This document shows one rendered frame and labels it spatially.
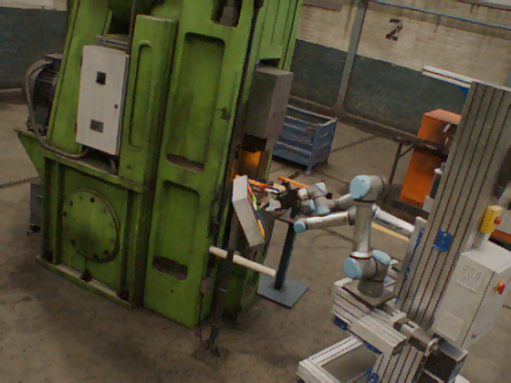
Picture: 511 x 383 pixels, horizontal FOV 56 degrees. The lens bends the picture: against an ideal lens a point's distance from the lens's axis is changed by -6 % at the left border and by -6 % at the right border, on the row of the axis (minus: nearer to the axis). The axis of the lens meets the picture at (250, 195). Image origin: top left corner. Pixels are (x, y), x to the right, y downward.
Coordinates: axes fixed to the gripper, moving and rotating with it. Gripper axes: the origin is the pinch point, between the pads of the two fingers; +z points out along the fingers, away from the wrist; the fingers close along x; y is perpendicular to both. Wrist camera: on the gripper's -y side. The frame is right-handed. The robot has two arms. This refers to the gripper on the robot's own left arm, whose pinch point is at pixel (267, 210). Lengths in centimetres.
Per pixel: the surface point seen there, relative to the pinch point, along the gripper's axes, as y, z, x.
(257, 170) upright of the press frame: 0, 4, -73
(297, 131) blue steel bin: -79, -35, -406
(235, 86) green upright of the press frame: 72, -6, -15
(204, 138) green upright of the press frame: 47, 23, -25
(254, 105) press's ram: 54, -11, -35
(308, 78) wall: -102, -101, -864
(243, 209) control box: 16.7, 9.3, 27.0
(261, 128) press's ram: 39, -11, -32
